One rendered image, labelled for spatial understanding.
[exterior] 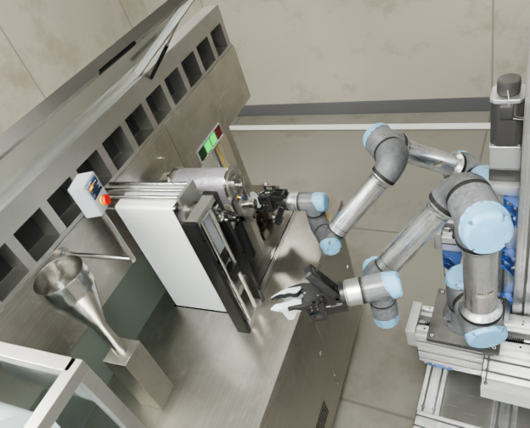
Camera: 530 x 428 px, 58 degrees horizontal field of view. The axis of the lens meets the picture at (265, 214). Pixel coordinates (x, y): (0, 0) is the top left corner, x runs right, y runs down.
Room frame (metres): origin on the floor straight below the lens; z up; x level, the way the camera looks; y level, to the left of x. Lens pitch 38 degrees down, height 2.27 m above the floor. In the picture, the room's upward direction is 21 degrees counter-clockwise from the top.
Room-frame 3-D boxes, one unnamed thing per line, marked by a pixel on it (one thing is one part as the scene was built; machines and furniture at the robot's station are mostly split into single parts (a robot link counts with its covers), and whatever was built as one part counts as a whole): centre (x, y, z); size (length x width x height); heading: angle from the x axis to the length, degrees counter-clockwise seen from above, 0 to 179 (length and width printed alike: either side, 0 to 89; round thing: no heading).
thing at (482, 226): (0.80, -0.48, 1.19); 0.15 x 0.12 x 0.55; 167
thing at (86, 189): (1.12, 0.41, 1.66); 0.07 x 0.07 x 0.10; 72
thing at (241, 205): (1.51, 0.06, 1.05); 0.06 x 0.05 x 0.31; 56
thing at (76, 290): (1.02, 0.57, 1.50); 0.14 x 0.14 x 0.06
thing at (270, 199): (1.54, -0.06, 1.12); 0.12 x 0.08 x 0.09; 56
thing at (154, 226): (1.37, 0.39, 1.17); 0.34 x 0.05 x 0.54; 56
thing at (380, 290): (0.86, -0.23, 1.21); 0.11 x 0.08 x 0.09; 77
